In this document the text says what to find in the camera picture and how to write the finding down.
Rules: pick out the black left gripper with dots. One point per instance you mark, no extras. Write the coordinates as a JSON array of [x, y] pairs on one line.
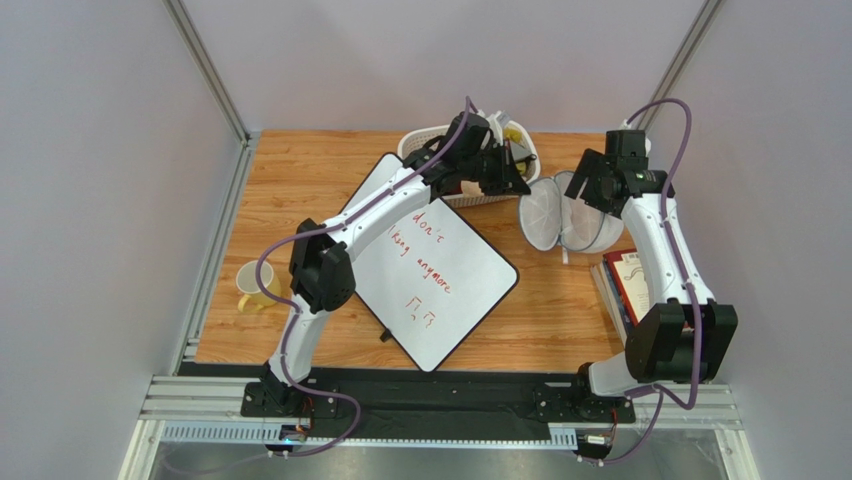
[[509, 177]]

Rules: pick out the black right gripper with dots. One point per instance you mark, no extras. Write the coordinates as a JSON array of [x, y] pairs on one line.
[[592, 179]]

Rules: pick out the white mesh laundry bag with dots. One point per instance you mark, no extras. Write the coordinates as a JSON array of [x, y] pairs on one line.
[[549, 219]]

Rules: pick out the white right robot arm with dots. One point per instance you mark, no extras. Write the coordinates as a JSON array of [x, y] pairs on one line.
[[686, 333]]

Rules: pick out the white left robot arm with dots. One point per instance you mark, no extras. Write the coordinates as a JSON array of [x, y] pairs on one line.
[[321, 265]]

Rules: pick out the beige bra in basket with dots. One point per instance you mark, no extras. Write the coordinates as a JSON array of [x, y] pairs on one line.
[[474, 195]]

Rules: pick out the red hardcover book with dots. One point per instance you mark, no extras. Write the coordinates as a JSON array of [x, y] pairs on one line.
[[626, 270]]

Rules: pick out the white whiteboard with red writing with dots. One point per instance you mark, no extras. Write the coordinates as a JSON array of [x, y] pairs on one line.
[[430, 279]]

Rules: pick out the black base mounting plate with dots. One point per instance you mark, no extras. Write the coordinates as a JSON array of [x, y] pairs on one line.
[[413, 405]]

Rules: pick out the yellow mug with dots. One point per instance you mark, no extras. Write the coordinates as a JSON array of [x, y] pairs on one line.
[[254, 280]]

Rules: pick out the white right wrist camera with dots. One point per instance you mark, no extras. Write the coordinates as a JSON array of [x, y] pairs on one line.
[[626, 126]]

